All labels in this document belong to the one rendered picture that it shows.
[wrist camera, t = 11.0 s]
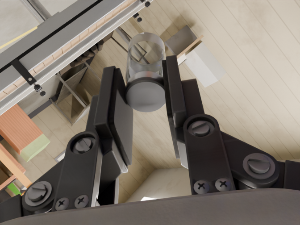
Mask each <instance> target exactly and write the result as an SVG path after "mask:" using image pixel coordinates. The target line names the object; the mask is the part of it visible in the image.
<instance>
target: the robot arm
mask: <svg viewBox="0 0 300 225"><path fill-rule="evenodd" d="M162 71H163V81H164V90H165V100H166V109H167V118H168V122H169V127H170V131H171V137H172V141H173V146H174V150H175V156H176V159H180V161H181V165H182V166H184V167H185V168H187V169H188V171H189V178H190V185H191V193H192V195H189V196H178V197H169V198H161V199H153V200H142V201H135V202H127V203H120V204H118V193H119V178H118V177H119V176H120V175H121V174H122V173H126V172H128V165H132V147H133V109H132V108H131V107H130V106H129V105H128V104H127V102H126V99H125V90H126V85H125V82H124V79H123V76H122V73H121V70H120V68H116V67H115V66H111V67H104V69H103V74H102V79H101V84H100V91H99V94H98V95H93V96H92V100H91V105H90V109H89V114H88V118H87V124H86V129H85V131H83V132H80V133H78V134H76V135H75V136H73V137H72V138H71V139H70V141H69V142H68V144H67V148H66V152H65V155H64V158H63V159H62V160H61V161H59V162H58V163H57V164H56V165H54V166H53V167H52V168H51V169H49V170H48V171H47V172H46V173H45V174H44V175H42V176H41V177H40V178H39V179H37V180H36V181H35V182H34V183H32V184H31V185H30V186H29V187H28V188H27V189H26V191H25V192H24V194H23V195H22V196H21V195H20V194H18V195H16V196H14V197H12V198H9V199H7V200H5V201H3V202H1V203H0V225H300V162H295V161H290V160H285V162H280V161H277V160H276V159H275V158H274V157H273V156H271V155H270V154H268V153H266V152H264V151H262V150H260V149H258V148H256V147H254V146H252V145H249V144H247V143H245V142H243V141H241V140H239V139H237V138H235V137H233V136H231V135H229V134H227V133H225V132H222V131H220V127H219V124H218V122H217V120H216V119H215V118H214V117H212V116H210V115H208V114H205V113H204V108H203V104H202V100H201V96H200V91H199V88H198V84H197V80H196V78H195V79H187V80H182V81H181V78H180V73H179V66H178V61H177V55H172V56H166V60H162Z"/></svg>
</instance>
